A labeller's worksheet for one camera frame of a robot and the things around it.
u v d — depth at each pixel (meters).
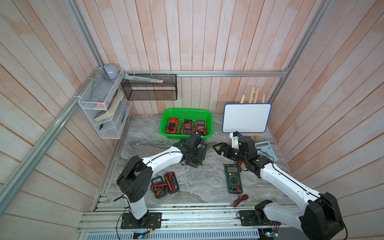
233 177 0.85
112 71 0.82
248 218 0.73
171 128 1.02
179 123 1.14
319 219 0.39
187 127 1.07
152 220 0.73
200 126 1.07
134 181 0.47
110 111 0.78
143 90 1.07
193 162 0.82
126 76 0.90
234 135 0.75
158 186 0.81
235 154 0.70
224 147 0.73
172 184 0.82
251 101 0.90
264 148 0.98
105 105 0.70
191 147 0.67
